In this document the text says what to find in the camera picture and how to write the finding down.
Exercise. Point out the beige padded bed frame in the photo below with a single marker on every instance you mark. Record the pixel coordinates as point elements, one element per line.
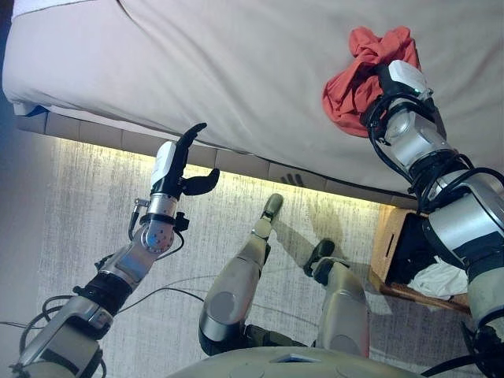
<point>98,134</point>

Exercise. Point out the grey patterned rug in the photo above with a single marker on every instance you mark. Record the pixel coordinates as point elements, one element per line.
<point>98,197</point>

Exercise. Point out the robot left black hand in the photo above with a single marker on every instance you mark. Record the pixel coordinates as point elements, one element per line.
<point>173,169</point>

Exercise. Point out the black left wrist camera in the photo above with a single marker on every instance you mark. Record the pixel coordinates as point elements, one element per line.
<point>182,221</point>

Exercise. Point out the robot grey torso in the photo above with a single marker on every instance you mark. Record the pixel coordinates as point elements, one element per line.
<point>275,364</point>

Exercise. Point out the robot leg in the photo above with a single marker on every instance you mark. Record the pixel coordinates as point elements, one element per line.
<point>342,307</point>
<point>232,291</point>

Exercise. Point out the robot left leg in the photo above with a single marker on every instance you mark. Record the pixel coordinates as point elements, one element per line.
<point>232,291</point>

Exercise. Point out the woven wicker basket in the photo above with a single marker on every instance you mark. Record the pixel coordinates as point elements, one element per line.
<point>384,244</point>

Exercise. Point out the bed with beige sheet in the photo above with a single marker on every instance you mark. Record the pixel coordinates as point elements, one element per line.
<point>197,71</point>

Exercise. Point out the robot right leg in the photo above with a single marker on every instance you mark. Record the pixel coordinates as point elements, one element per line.
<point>342,307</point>

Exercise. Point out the orange garment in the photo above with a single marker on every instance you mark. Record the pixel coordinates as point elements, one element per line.
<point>354,102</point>

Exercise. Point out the robot left silver arm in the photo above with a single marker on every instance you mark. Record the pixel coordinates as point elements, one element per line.
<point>134,264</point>

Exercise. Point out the white textured bed blanket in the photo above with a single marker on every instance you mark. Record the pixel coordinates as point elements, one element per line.
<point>39,6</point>

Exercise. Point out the robot right black hand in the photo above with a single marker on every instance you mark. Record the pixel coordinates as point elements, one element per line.
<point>407,76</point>

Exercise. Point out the white shirt with black label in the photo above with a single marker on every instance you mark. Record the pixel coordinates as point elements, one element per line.
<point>441,279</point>

